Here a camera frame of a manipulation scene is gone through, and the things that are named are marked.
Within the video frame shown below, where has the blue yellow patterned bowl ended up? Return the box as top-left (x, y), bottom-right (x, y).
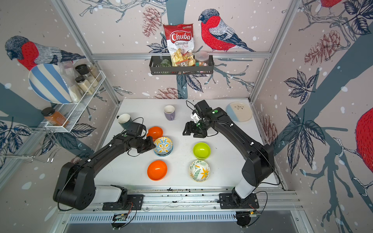
top-left (153, 136), bottom-right (173, 157)

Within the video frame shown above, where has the yellow flower ceramic bowl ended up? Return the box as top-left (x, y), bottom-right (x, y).
top-left (188, 160), bottom-right (211, 182)

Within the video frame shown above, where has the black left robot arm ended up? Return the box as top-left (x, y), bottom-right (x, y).
top-left (53, 123), bottom-right (155, 210)

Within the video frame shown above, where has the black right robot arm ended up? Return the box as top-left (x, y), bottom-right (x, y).
top-left (183, 100), bottom-right (275, 206)

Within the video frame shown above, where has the orange plastic bowl rear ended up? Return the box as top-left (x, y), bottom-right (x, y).
top-left (147, 126), bottom-right (163, 141)

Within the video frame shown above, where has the orange plastic bowl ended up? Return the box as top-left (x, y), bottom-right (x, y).
top-left (147, 160), bottom-right (168, 181)
top-left (147, 126), bottom-right (163, 141)

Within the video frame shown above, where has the dark green faceted cup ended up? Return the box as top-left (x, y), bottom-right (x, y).
top-left (117, 114), bottom-right (132, 130)

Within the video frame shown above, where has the lime green plastic bowl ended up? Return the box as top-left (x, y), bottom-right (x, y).
top-left (193, 142), bottom-right (211, 160)

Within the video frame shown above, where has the purple ceramic mug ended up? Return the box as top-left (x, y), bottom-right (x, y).
top-left (164, 105), bottom-right (175, 121)

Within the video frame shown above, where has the orange plastic bowl front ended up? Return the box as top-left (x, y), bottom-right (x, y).
top-left (147, 160), bottom-right (168, 181)

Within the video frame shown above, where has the blue white ceramic plate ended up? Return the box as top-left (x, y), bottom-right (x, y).
top-left (225, 102), bottom-right (253, 122)

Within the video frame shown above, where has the clear candy jar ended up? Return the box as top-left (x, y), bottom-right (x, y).
top-left (194, 51), bottom-right (209, 67)

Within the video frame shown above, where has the green item in basket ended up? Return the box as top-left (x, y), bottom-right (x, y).
top-left (159, 59), bottom-right (173, 67)

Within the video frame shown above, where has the black lid spice jar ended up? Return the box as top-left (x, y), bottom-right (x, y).
top-left (75, 64), bottom-right (99, 87)
top-left (75, 76), bottom-right (95, 95)

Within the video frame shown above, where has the orange spice jar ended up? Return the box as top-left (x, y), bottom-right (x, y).
top-left (41, 107), bottom-right (69, 128)

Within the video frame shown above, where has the Chuba cassava chips bag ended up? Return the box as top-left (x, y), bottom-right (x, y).
top-left (163, 24), bottom-right (195, 67)

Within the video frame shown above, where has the blue white striped plate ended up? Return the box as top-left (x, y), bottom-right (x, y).
top-left (28, 64), bottom-right (72, 104)

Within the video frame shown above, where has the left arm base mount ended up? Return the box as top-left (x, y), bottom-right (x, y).
top-left (102, 185), bottom-right (145, 211)

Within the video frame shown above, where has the clear wire wall rack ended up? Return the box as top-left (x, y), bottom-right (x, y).
top-left (45, 61), bottom-right (106, 133)

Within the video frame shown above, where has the black wall basket shelf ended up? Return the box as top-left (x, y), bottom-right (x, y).
top-left (149, 55), bottom-right (214, 75)

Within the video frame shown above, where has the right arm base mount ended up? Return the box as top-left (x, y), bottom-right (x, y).
top-left (217, 188), bottom-right (259, 209)

